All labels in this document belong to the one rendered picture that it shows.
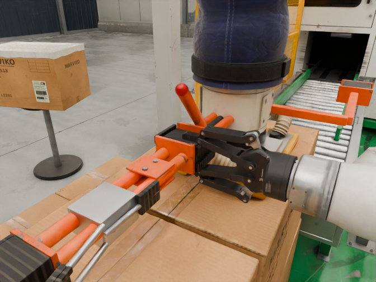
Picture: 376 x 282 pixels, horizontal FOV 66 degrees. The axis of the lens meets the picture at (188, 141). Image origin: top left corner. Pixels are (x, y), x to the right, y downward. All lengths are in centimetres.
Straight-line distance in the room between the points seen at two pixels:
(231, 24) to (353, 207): 40
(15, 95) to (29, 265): 210
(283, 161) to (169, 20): 180
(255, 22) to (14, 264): 55
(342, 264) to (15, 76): 236
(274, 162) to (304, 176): 5
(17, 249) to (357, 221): 40
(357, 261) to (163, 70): 175
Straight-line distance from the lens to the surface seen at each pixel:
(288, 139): 87
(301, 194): 45
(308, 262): 189
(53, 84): 218
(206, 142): 50
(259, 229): 58
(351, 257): 201
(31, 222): 133
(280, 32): 66
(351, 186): 44
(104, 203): 41
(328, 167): 46
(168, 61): 221
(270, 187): 46
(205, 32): 66
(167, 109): 232
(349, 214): 45
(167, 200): 63
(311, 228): 139
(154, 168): 47
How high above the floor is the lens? 133
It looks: 26 degrees down
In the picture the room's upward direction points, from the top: straight up
